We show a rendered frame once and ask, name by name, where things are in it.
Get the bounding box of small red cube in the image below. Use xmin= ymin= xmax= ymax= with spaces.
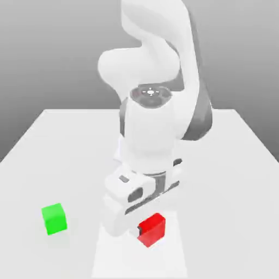
xmin=136 ymin=213 xmax=166 ymax=248

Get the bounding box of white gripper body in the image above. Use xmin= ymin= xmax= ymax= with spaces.
xmin=101 ymin=180 xmax=181 ymax=239

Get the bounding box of small green cube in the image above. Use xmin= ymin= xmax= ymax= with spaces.
xmin=41 ymin=203 xmax=68 ymax=236

